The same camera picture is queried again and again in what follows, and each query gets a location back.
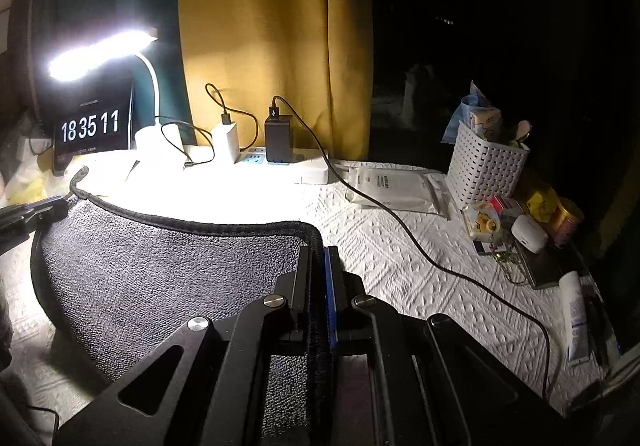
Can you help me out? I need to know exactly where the gold tin can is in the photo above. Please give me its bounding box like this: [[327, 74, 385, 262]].
[[547, 197, 584, 247]]

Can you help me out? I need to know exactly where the white usb charger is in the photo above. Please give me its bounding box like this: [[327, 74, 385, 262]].
[[212, 122, 241, 166]]

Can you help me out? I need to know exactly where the white earbuds case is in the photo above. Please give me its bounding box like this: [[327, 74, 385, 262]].
[[511, 214, 548, 255]]

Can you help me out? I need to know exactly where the black power adapter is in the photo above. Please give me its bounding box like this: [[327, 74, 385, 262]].
[[265, 115, 294, 163]]

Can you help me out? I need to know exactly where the purple and grey towel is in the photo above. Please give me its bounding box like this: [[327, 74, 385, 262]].
[[32, 189, 332, 445]]

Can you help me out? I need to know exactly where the yellow curtain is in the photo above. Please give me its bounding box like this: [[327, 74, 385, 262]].
[[178, 0, 373, 160]]

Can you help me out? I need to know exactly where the black power cable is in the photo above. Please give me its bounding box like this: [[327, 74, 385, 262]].
[[268, 94, 554, 401]]

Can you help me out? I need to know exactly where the tablet showing clock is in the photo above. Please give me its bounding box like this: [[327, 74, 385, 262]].
[[52, 77, 134, 177]]

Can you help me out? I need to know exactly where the white desk lamp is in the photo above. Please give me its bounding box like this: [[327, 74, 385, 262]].
[[48, 29, 183, 163]]

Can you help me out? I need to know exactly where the white perforated basket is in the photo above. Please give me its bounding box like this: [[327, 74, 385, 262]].
[[446, 121, 529, 209]]

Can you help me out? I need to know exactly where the white cream tube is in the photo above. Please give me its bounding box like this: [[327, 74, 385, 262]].
[[559, 271, 590, 366]]

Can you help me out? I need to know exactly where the white wet wipes pack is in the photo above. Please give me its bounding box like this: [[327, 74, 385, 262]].
[[345, 167, 449, 219]]

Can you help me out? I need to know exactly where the teal curtain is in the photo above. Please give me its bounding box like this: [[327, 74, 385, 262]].
[[10, 0, 192, 130]]

